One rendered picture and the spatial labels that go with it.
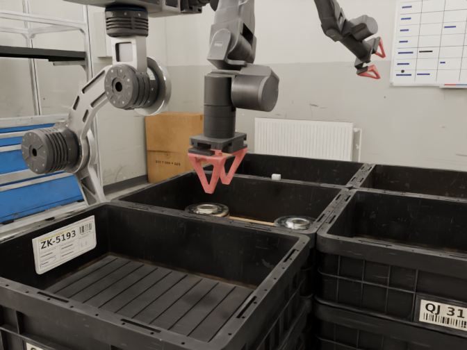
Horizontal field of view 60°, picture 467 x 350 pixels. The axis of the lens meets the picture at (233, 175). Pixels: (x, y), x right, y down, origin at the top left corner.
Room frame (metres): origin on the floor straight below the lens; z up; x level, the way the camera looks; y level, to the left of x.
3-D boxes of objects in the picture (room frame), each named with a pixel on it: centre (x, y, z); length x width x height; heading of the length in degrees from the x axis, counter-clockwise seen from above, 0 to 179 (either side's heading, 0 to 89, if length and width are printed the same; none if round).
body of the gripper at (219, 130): (0.72, 0.02, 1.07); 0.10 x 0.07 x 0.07; 153
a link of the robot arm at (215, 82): (0.71, 0.02, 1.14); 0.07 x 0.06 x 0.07; 57
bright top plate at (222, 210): (0.89, 0.06, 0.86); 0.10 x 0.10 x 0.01
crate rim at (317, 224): (0.78, 0.00, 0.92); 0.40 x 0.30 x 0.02; 64
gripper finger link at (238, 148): (0.74, 0.02, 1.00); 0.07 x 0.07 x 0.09; 63
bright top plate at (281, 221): (0.80, -0.14, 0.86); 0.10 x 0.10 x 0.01
